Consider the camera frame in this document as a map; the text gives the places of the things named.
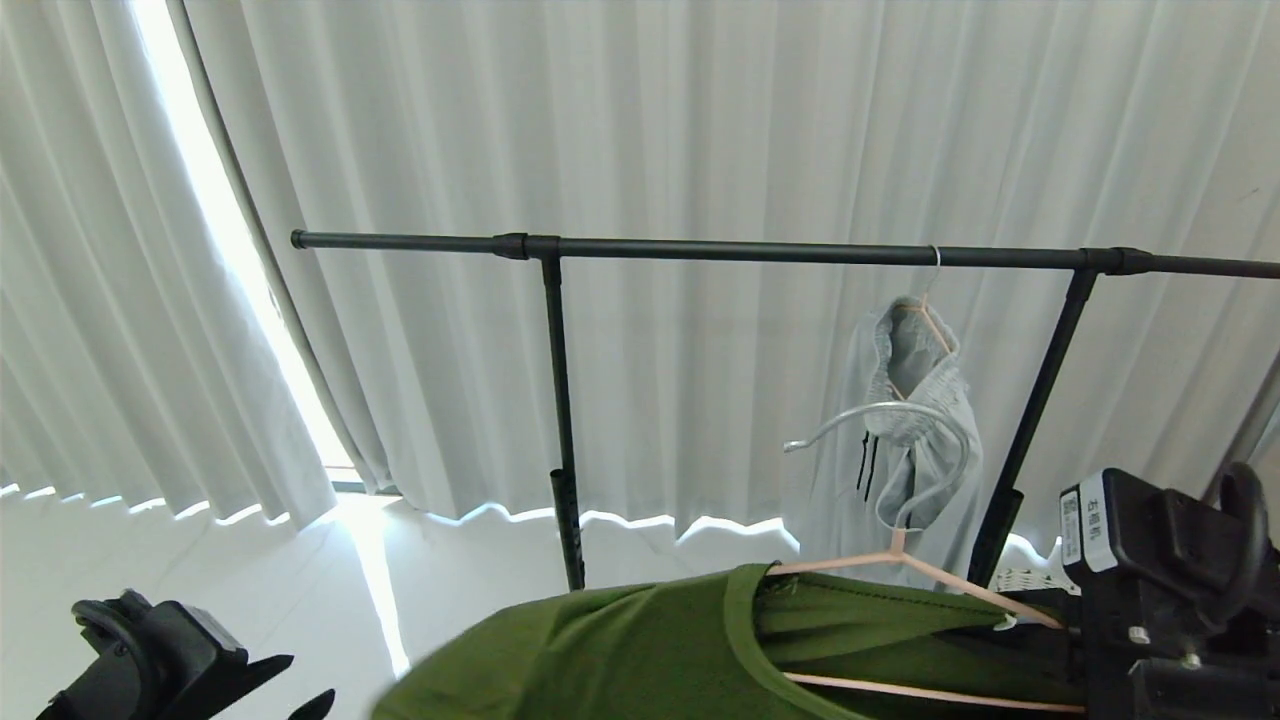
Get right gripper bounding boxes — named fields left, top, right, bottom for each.
left=1075, top=590, right=1280, bottom=720

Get green garment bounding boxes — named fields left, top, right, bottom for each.
left=370, top=562, right=1089, bottom=720

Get pink clothes hanger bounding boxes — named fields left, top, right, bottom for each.
left=885, top=245, right=959, bottom=403
left=765, top=400, right=1089, bottom=715

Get pale grey shorts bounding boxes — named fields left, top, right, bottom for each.
left=800, top=295, right=986, bottom=591

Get white laundry basket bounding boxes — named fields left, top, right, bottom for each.
left=993, top=565, right=1083, bottom=598

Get black clothes rack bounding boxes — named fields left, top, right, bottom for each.
left=290, top=230, right=1280, bottom=593

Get white curtain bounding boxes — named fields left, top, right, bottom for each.
left=0, top=0, right=336, bottom=531
left=180, top=0, right=1280, bottom=561

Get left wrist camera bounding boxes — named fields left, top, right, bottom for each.
left=35, top=590, right=251, bottom=720

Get black cable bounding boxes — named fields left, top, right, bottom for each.
left=70, top=598, right=159, bottom=701
left=1215, top=462, right=1273, bottom=626

